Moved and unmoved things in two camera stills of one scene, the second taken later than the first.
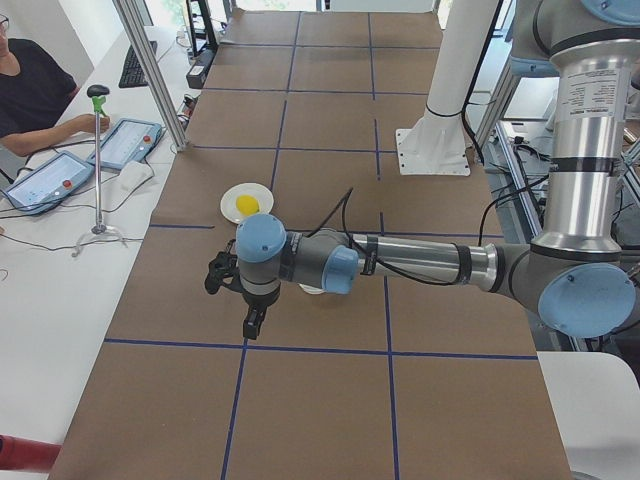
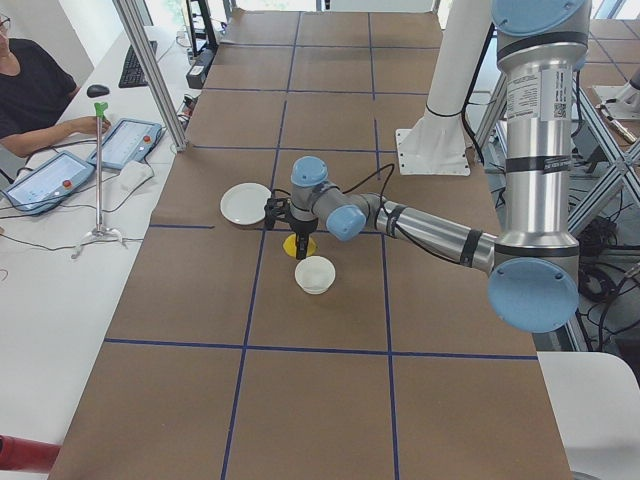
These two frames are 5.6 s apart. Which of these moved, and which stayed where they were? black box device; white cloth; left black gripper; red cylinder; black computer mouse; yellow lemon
Moved: yellow lemon; left black gripper
Stayed: black computer mouse; red cylinder; black box device; white cloth
